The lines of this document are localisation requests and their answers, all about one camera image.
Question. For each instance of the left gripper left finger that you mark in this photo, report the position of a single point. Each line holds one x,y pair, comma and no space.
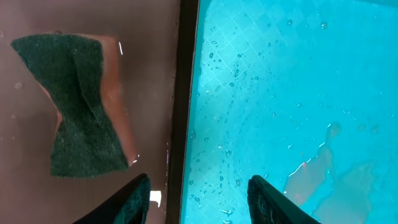
129,205

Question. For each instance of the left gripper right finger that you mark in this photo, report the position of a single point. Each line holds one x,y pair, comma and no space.
269,206

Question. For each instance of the pink green sponge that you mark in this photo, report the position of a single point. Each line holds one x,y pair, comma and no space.
80,74

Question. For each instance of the teal plastic tray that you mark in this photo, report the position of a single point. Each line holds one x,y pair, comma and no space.
301,93

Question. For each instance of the black water tray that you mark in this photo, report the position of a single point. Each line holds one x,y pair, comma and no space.
148,33

